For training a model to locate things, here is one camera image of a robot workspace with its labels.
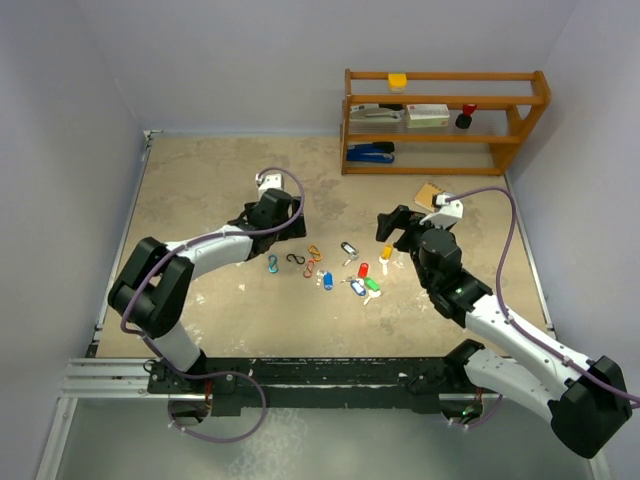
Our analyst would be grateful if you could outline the red carabiner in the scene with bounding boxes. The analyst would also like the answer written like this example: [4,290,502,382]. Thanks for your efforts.
[303,259,316,278]

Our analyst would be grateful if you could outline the white stapler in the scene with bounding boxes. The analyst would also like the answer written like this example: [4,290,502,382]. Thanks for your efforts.
[349,103,405,123]

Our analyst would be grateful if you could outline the red black stamp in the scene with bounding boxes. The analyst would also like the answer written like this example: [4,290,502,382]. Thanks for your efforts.
[455,104,477,130]

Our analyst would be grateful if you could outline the black carabiner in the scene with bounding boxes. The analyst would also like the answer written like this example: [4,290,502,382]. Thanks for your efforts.
[286,253,306,265]

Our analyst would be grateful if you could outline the yellow tape dispenser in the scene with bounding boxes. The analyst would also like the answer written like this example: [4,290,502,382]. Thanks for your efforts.
[387,72,408,93]

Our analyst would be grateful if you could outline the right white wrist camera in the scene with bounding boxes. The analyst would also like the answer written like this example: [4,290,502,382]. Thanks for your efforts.
[419,193,464,229]

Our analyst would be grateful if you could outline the teal carabiner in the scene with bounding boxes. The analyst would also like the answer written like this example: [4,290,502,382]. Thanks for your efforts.
[268,255,279,274]

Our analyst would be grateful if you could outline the orange carabiner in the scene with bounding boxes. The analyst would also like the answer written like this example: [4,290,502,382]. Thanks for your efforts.
[308,244,323,263]

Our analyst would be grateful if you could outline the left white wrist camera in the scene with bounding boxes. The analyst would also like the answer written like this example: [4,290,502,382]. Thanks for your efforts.
[255,173,283,198]

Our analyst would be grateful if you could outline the key with yellow tag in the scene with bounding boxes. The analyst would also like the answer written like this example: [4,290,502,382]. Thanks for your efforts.
[379,244,393,276]

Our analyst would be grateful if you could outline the key with light blue tag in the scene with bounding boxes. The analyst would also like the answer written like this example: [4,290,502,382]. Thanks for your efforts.
[343,279,366,297]

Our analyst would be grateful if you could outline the blue stapler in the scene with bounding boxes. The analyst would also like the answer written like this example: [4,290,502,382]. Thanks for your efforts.
[346,141,395,164]

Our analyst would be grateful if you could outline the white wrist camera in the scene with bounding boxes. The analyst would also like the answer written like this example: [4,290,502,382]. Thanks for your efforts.
[255,173,283,198]
[419,193,464,229]

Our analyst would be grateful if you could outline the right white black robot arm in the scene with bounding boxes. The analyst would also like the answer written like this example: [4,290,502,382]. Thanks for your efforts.
[376,205,632,459]

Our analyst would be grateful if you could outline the white cardboard box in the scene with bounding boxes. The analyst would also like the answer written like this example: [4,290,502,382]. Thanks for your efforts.
[405,104,450,129]

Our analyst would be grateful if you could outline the key with red tag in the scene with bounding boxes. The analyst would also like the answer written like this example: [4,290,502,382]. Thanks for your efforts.
[350,262,369,281]

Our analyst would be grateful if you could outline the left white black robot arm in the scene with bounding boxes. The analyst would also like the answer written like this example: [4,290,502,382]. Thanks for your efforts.
[108,188,306,392]

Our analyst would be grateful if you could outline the purple cable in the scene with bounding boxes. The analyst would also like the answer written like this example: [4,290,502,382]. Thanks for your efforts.
[120,167,306,443]
[449,186,640,430]

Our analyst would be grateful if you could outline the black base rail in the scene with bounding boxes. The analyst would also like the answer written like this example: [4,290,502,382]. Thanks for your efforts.
[144,357,478,417]

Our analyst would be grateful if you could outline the brown spiral notebook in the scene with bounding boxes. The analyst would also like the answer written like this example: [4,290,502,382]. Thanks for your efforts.
[414,182,445,212]

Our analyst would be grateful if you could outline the wooden shelf rack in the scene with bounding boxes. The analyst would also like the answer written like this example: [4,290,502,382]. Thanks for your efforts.
[340,70,552,176]

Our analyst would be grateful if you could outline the key with green tag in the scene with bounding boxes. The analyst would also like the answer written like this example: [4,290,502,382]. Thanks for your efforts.
[364,277,381,305]

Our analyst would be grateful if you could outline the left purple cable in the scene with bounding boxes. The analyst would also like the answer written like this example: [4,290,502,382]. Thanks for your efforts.
[120,167,306,443]

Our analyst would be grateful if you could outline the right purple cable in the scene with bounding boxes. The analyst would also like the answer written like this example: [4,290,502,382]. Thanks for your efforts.
[449,186,640,430]

